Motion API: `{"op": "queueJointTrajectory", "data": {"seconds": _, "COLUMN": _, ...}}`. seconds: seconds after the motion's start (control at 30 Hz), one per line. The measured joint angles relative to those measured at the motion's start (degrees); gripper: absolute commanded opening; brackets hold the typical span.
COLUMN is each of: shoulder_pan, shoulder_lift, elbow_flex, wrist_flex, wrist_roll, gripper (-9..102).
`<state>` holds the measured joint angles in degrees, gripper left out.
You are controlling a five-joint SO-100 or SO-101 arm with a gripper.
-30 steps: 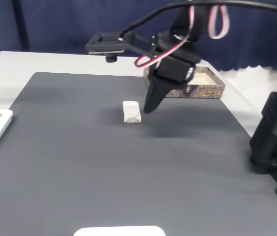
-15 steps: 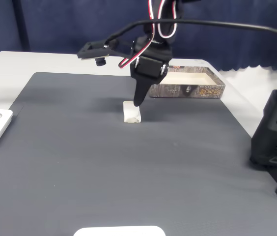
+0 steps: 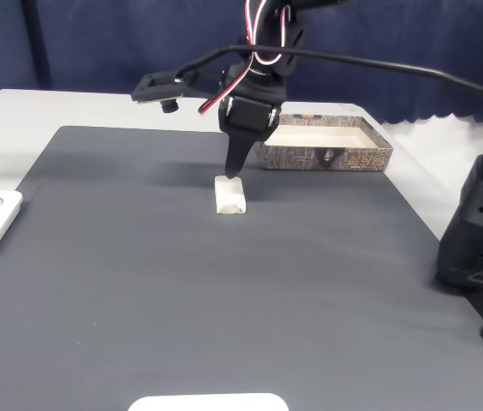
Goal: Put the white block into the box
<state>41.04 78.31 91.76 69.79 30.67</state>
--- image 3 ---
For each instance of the bark-patterned cardboard box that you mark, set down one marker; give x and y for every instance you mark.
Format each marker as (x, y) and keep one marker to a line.
(331, 160)

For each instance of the white block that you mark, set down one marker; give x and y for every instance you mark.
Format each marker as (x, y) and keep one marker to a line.
(229, 197)

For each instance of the white rounded flat object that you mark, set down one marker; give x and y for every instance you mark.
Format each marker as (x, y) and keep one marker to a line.
(207, 404)

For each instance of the dark blue curtain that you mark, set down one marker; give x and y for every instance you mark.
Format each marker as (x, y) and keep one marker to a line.
(138, 43)
(1, 43)

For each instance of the grey table mat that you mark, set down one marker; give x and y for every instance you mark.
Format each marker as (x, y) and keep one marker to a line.
(138, 278)

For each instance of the black camera board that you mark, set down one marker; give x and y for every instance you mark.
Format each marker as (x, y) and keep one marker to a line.
(156, 95)

